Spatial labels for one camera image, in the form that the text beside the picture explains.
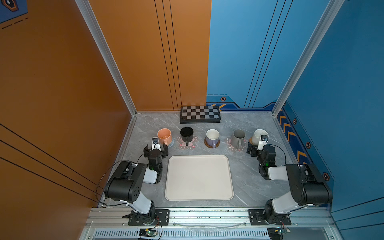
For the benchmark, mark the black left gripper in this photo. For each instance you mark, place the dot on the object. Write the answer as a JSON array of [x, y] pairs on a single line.
[[164, 152]]

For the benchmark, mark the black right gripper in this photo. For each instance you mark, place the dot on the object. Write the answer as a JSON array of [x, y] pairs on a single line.
[[249, 147]]

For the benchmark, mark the grey mug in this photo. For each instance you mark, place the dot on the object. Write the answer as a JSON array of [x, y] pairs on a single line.
[[237, 139]]

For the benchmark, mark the orange pink mug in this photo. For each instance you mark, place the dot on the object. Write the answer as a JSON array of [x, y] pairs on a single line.
[[164, 135]]

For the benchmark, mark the pink flower coaster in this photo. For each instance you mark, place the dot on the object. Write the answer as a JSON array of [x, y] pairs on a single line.
[[231, 148], [192, 145]]

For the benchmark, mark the black mug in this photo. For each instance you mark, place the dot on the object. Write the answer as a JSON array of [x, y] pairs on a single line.
[[187, 134]]

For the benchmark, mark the white lavender mug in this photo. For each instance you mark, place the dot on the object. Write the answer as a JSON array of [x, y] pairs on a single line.
[[212, 134]]

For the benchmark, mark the brown wooden round coaster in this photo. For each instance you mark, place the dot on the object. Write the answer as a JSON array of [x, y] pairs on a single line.
[[215, 144]]

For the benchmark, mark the light blue woven coaster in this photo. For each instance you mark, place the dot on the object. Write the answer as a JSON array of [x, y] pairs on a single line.
[[169, 143]]

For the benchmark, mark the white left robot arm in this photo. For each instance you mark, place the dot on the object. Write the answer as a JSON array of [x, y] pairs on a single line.
[[125, 185]]

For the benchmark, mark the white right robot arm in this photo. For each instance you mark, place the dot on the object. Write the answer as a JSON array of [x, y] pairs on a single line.
[[307, 187]]

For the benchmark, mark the beige serving tray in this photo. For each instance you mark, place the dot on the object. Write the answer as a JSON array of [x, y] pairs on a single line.
[[199, 178]]

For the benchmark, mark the black white chessboard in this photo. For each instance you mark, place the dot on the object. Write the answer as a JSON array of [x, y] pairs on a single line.
[[200, 114]]

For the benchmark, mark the green circuit board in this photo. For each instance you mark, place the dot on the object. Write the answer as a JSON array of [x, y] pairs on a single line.
[[148, 233]]

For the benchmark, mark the small right circuit board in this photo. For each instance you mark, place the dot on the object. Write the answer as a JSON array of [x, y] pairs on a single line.
[[277, 234]]

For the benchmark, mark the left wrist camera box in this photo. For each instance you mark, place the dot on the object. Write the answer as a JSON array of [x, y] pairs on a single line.
[[156, 144]]

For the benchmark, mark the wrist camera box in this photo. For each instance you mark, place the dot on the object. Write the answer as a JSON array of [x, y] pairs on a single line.
[[262, 142], [156, 144]]

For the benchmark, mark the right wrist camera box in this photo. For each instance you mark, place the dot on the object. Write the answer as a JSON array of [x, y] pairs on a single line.
[[262, 142]]

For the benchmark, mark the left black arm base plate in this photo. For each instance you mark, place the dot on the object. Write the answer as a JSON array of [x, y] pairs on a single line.
[[162, 216]]

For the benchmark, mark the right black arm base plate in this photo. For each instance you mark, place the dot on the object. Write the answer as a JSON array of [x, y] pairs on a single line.
[[260, 217]]

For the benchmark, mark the aluminium front rail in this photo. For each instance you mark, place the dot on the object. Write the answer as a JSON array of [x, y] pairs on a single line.
[[221, 223]]

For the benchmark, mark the aluminium left corner post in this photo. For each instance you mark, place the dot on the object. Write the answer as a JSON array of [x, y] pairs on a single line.
[[101, 42]]

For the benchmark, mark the aluminium corner post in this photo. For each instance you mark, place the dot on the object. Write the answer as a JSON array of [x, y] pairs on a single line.
[[101, 42], [318, 34]]

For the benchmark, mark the aluminium right corner post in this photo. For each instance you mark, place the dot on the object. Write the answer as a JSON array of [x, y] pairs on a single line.
[[318, 34]]

